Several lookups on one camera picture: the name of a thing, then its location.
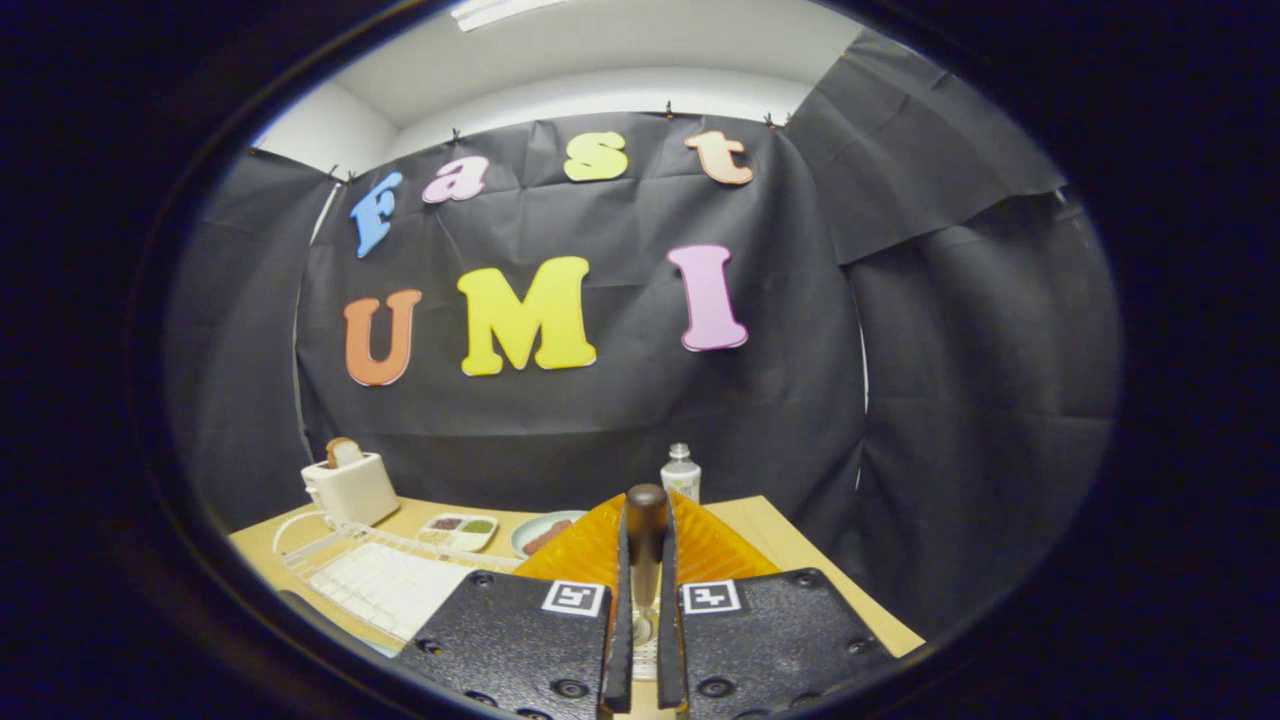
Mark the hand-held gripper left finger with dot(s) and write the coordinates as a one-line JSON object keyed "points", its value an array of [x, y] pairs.
{"points": [[620, 640]]}

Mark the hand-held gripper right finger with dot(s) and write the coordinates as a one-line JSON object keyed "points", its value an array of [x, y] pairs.
{"points": [[670, 650]]}

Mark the pale plate with food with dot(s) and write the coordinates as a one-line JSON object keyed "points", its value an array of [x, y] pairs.
{"points": [[525, 535]]}

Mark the brown meat piece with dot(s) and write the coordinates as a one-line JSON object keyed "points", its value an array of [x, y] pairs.
{"points": [[548, 537]]}

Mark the green tea bottle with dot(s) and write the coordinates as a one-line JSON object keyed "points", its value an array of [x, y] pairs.
{"points": [[682, 480]]}

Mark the white divided seasoning tray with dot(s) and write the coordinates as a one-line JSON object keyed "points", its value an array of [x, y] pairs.
{"points": [[455, 540]]}

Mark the black backdrop cloth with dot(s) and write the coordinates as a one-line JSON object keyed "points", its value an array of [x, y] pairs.
{"points": [[600, 420]]}

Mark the white toaster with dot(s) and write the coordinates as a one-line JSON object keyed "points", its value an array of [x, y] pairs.
{"points": [[350, 490]]}

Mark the bread slice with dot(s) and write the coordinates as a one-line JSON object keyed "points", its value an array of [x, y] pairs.
{"points": [[345, 453]]}

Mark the ceiling light panel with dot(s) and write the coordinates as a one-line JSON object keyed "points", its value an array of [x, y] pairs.
{"points": [[500, 12]]}

